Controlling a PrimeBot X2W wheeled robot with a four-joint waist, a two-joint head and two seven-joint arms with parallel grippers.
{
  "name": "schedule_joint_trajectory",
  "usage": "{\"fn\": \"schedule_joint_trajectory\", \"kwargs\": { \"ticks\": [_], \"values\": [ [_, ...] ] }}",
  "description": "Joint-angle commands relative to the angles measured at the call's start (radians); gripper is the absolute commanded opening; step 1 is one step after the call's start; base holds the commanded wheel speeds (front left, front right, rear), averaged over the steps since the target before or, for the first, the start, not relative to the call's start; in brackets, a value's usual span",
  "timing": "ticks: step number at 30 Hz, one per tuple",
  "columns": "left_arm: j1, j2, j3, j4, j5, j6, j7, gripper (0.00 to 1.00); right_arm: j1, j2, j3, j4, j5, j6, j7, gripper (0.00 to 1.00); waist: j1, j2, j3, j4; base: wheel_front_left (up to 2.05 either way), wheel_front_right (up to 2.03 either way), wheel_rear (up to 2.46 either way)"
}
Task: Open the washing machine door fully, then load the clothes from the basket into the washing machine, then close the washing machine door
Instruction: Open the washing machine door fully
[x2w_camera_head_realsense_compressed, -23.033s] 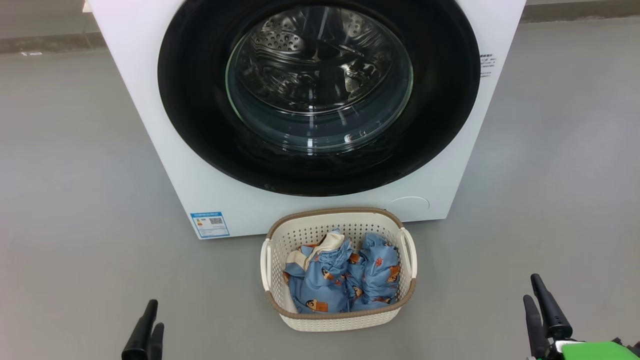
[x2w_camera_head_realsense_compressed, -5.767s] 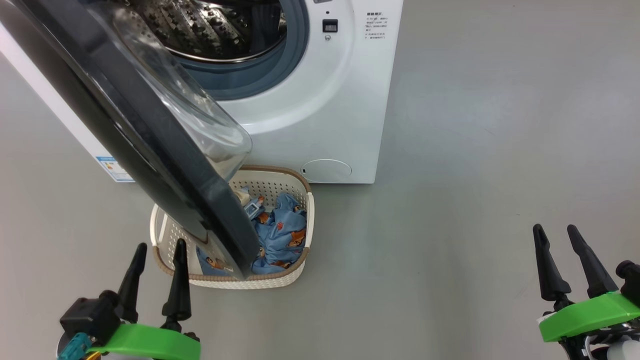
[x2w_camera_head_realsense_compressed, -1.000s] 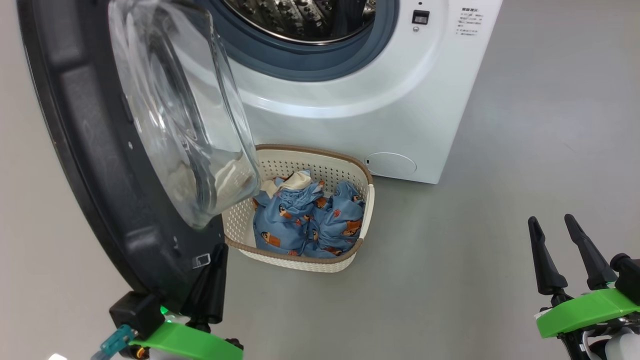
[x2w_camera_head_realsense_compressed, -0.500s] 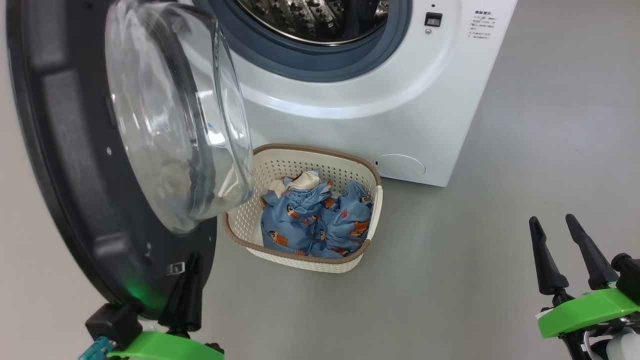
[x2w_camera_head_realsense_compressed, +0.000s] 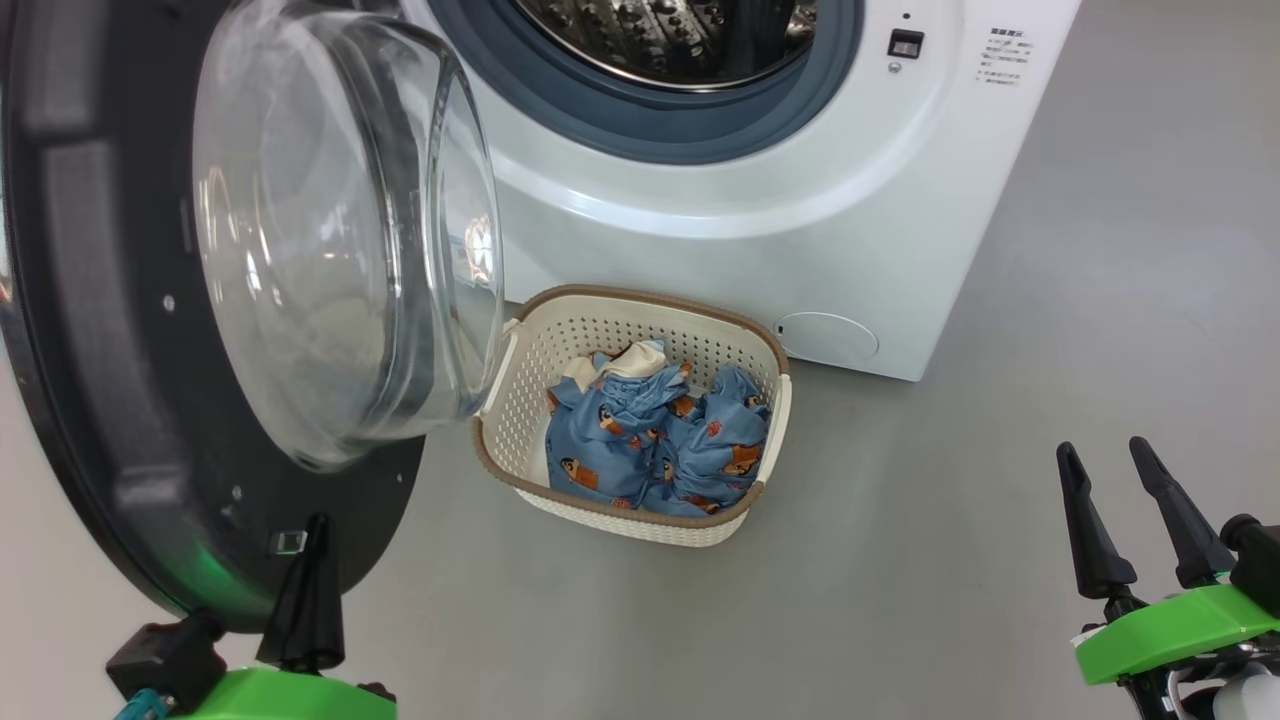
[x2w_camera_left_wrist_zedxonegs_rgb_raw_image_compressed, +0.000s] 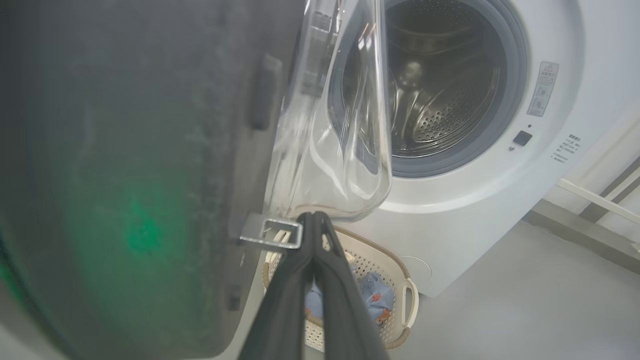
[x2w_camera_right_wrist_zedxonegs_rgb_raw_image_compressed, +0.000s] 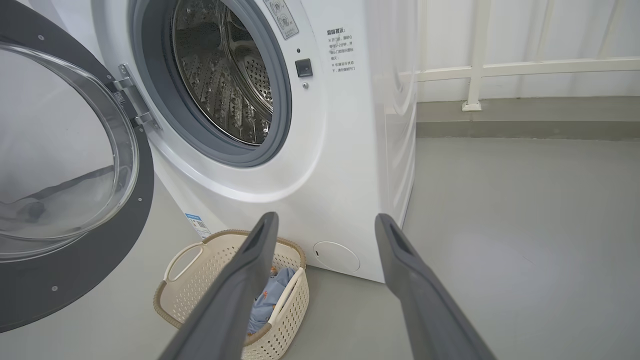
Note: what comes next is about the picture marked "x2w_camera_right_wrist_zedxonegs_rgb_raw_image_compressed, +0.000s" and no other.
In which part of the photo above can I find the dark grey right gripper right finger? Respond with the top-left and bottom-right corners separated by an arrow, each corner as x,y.
374,213 -> 497,360

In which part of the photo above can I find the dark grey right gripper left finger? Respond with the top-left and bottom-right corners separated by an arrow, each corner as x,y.
159,211 -> 279,360

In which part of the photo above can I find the blue cloth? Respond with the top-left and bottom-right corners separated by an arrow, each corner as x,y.
246,266 -> 297,336

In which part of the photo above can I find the white front-load washing machine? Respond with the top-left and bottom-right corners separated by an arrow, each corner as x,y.
30,0 -> 419,284

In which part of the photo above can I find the stainless steel washing machine drum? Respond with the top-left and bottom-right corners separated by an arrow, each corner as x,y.
172,0 -> 274,147

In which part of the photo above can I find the cream perforated laundry basket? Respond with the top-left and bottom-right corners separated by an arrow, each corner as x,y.
153,229 -> 310,360

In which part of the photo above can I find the blue white energy label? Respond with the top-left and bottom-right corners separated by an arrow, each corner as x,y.
184,213 -> 213,240

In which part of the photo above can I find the round white filter cover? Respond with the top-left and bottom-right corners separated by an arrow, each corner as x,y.
313,241 -> 361,274

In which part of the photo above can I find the white metal railing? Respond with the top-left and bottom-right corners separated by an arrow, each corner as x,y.
400,0 -> 640,112

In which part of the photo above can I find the grey warning sticker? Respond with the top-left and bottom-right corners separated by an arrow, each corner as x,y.
263,0 -> 300,40

